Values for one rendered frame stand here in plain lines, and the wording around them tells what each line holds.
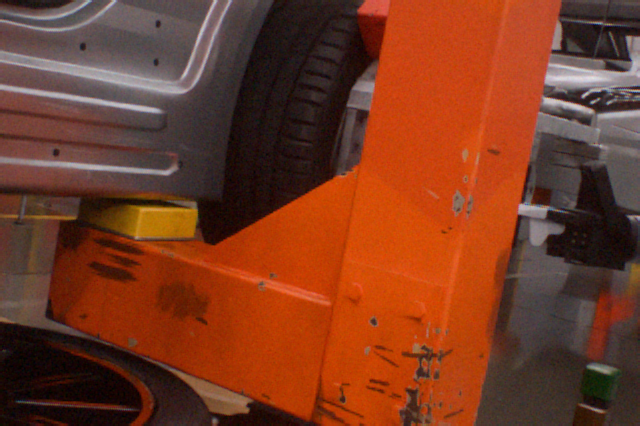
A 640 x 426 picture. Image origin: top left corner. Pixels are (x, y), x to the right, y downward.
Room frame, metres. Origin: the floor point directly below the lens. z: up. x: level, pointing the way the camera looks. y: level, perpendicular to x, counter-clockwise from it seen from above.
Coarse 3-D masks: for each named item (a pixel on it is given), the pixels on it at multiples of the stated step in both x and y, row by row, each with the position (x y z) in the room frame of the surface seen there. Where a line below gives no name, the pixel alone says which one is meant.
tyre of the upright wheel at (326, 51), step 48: (288, 0) 1.72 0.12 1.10; (336, 0) 1.68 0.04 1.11; (288, 48) 1.63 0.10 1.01; (336, 48) 1.59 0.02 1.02; (240, 96) 1.62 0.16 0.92; (288, 96) 1.58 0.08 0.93; (336, 96) 1.58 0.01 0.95; (240, 144) 1.61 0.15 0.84; (288, 144) 1.55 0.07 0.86; (240, 192) 1.61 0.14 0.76; (288, 192) 1.56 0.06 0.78
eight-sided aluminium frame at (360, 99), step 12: (372, 72) 1.59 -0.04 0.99; (360, 84) 1.58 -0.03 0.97; (372, 84) 1.57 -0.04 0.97; (360, 96) 1.56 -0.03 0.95; (348, 108) 1.57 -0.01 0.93; (360, 108) 1.56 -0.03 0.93; (348, 120) 1.57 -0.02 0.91; (360, 120) 1.59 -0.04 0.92; (348, 132) 1.57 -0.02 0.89; (360, 132) 1.58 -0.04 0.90; (348, 144) 1.57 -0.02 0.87; (360, 144) 1.59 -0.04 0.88; (348, 156) 1.56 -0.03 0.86; (360, 156) 1.59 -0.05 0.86; (336, 168) 1.57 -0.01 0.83; (348, 168) 1.57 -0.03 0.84
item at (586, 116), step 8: (544, 104) 1.72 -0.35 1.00; (552, 104) 1.71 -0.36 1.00; (560, 104) 1.72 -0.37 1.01; (568, 104) 1.72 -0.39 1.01; (576, 104) 1.75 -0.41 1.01; (544, 112) 1.72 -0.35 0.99; (552, 112) 1.72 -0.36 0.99; (560, 112) 1.72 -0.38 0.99; (568, 112) 1.72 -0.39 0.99; (576, 112) 1.73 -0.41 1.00; (584, 112) 1.76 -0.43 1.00; (592, 112) 1.79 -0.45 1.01; (584, 120) 1.78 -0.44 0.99; (592, 120) 1.80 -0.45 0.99
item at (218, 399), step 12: (180, 372) 3.13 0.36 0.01; (192, 384) 3.03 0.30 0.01; (204, 384) 3.06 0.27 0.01; (204, 396) 2.93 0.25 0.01; (216, 396) 2.95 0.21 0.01; (228, 396) 2.98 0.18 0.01; (240, 396) 3.00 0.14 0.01; (216, 408) 2.83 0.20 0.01; (228, 408) 2.85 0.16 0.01; (240, 408) 2.87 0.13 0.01
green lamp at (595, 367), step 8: (584, 368) 1.24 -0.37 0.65; (592, 368) 1.24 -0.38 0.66; (600, 368) 1.24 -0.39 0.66; (608, 368) 1.24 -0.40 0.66; (584, 376) 1.24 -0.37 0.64; (592, 376) 1.24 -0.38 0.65; (600, 376) 1.23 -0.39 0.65; (608, 376) 1.22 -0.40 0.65; (616, 376) 1.23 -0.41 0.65; (584, 384) 1.24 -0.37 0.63; (592, 384) 1.23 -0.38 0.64; (600, 384) 1.23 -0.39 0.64; (608, 384) 1.22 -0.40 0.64; (616, 384) 1.24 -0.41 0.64; (584, 392) 1.24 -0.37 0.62; (592, 392) 1.23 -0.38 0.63; (600, 392) 1.23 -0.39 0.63; (608, 392) 1.22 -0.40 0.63; (616, 392) 1.25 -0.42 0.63; (608, 400) 1.22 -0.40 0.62
